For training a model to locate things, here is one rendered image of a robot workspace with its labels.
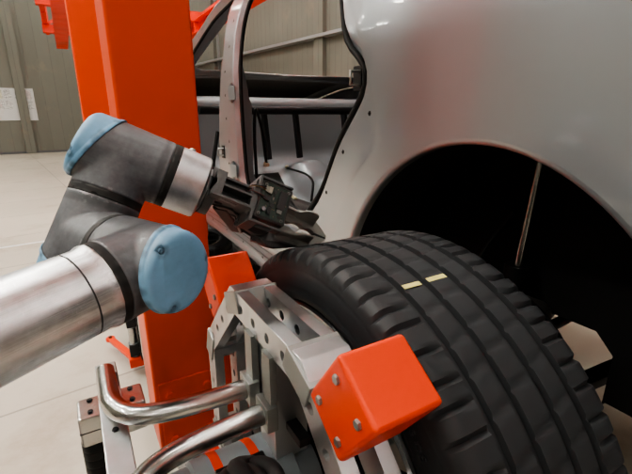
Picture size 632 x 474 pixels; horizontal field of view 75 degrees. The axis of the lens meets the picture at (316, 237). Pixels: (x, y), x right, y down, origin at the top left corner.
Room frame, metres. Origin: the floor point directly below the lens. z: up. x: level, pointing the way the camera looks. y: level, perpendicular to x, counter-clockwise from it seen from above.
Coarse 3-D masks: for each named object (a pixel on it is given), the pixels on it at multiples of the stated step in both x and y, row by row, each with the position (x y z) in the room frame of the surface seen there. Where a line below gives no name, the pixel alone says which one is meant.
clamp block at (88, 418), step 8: (136, 384) 0.56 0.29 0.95; (128, 392) 0.54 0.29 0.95; (136, 392) 0.54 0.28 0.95; (88, 400) 0.51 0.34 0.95; (96, 400) 0.52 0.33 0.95; (128, 400) 0.52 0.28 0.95; (136, 400) 0.52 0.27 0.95; (144, 400) 0.52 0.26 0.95; (80, 408) 0.50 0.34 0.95; (88, 408) 0.50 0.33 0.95; (96, 408) 0.50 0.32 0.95; (80, 416) 0.48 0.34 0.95; (88, 416) 0.48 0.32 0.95; (96, 416) 0.49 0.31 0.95; (80, 424) 0.48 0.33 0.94; (88, 424) 0.48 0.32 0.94; (96, 424) 0.49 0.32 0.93; (80, 432) 0.48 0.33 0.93; (88, 432) 0.48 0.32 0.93; (96, 432) 0.48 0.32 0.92; (88, 440) 0.48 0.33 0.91; (96, 440) 0.48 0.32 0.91
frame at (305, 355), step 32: (256, 288) 0.55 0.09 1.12; (224, 320) 0.59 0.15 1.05; (256, 320) 0.47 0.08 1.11; (288, 320) 0.48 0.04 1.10; (224, 352) 0.67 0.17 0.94; (288, 352) 0.38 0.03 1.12; (320, 352) 0.38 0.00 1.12; (224, 384) 0.67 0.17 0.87; (224, 416) 0.66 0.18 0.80; (320, 448) 0.33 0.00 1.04; (384, 448) 0.33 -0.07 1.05
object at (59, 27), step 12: (36, 0) 8.03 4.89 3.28; (48, 0) 8.13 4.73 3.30; (60, 0) 6.77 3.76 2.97; (264, 0) 6.77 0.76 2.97; (60, 12) 7.52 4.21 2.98; (192, 12) 9.41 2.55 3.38; (204, 12) 8.62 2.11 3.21; (48, 24) 10.68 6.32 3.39; (60, 24) 8.48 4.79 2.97; (192, 24) 9.68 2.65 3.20; (60, 36) 9.63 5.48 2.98; (192, 36) 9.63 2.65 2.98; (60, 48) 11.32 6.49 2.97
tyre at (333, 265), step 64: (320, 256) 0.52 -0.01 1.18; (384, 256) 0.52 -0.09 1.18; (448, 256) 0.55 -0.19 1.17; (384, 320) 0.40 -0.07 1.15; (448, 320) 0.41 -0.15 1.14; (512, 320) 0.43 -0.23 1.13; (448, 384) 0.34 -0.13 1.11; (512, 384) 0.37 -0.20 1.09; (576, 384) 0.39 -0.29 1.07; (448, 448) 0.30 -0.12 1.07; (512, 448) 0.31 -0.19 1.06; (576, 448) 0.34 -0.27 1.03
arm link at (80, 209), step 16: (80, 192) 0.49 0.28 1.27; (96, 192) 0.49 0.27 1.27; (112, 192) 0.50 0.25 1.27; (64, 208) 0.48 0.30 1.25; (80, 208) 0.48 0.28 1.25; (96, 208) 0.48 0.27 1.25; (112, 208) 0.49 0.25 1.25; (128, 208) 0.51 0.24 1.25; (64, 224) 0.47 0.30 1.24; (80, 224) 0.46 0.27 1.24; (48, 240) 0.47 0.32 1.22; (64, 240) 0.45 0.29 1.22; (80, 240) 0.44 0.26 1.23; (48, 256) 0.46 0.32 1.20
